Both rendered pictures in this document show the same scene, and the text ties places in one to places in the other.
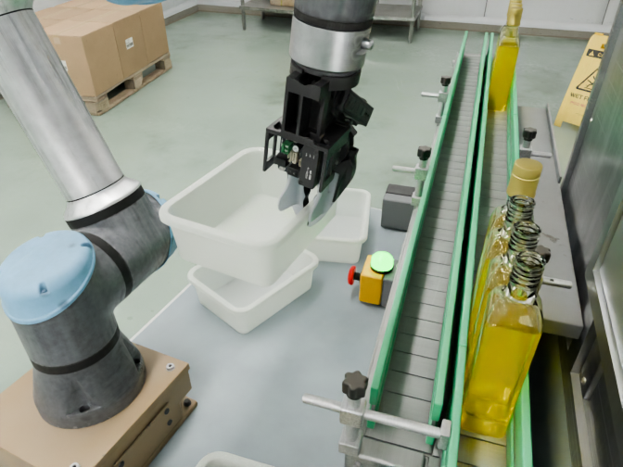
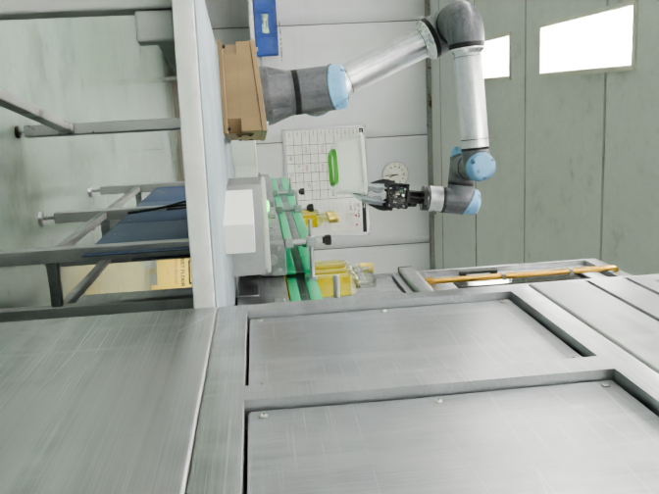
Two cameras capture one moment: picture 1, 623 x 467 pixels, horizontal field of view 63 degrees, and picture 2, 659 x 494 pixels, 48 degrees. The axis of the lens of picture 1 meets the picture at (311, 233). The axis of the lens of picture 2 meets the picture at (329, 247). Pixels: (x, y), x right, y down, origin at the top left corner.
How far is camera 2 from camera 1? 1.75 m
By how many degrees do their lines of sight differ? 49
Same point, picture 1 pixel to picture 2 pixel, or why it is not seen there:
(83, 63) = not seen: outside the picture
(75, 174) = (362, 80)
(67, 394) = (284, 103)
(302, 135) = (409, 198)
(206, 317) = not seen: hidden behind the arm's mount
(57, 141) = (378, 74)
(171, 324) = not seen: hidden behind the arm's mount
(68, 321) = (326, 107)
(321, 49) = (437, 201)
